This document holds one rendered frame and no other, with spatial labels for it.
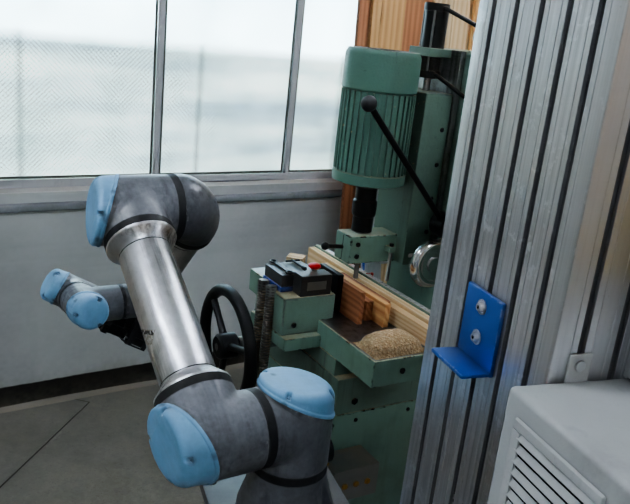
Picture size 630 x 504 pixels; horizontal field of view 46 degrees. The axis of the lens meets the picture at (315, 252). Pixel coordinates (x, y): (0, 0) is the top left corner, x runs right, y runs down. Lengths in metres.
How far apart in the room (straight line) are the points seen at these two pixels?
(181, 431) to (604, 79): 0.65
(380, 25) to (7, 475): 2.24
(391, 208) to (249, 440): 0.97
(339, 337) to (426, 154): 0.49
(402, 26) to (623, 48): 2.68
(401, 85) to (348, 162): 0.21
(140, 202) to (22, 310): 1.83
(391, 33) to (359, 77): 1.64
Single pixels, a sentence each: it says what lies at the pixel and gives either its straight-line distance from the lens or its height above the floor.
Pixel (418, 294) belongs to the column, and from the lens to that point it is 1.96.
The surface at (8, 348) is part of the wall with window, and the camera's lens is 3.06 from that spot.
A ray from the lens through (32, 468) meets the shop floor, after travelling 2.82.
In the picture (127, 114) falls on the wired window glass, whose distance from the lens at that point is 3.01.
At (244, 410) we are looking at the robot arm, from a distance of 1.05.
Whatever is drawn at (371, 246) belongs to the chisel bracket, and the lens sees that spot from 1.82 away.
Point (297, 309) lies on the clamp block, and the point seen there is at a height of 0.93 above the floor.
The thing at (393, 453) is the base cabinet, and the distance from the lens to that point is 1.88.
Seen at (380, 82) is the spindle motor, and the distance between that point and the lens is 1.69.
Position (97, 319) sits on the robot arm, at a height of 0.93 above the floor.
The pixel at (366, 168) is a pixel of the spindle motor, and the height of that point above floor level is 1.24.
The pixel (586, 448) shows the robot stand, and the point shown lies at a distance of 0.69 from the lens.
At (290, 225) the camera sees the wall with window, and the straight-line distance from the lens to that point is 3.37.
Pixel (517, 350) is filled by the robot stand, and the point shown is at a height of 1.24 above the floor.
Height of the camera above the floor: 1.55
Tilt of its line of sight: 17 degrees down
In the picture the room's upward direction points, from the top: 6 degrees clockwise
